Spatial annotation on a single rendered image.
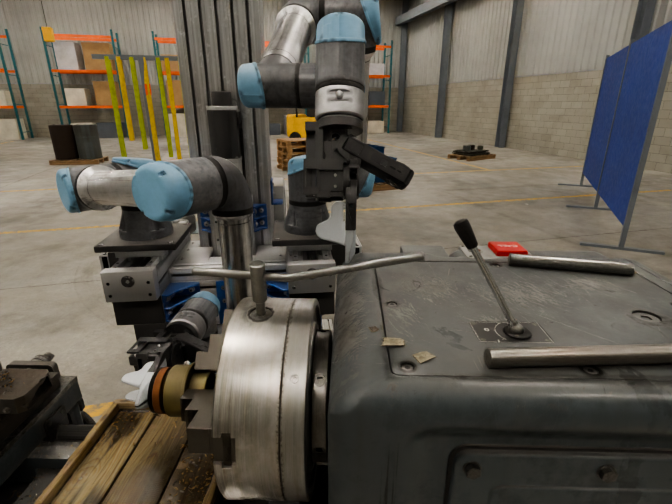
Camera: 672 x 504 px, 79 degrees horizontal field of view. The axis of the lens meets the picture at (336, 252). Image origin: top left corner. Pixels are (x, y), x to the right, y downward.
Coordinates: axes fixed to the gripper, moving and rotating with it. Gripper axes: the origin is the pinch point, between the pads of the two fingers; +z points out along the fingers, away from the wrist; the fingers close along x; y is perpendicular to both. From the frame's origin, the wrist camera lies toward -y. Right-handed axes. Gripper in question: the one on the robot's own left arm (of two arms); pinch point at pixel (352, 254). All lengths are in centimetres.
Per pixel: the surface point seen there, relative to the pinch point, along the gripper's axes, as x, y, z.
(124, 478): -12, 41, 42
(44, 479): -17, 60, 45
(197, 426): 6.6, 21.0, 23.7
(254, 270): 4.3, 13.9, 2.3
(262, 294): 2.4, 13.1, 5.9
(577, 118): -1155, -673, -400
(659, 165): -940, -750, -217
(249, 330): 3.3, 14.7, 11.1
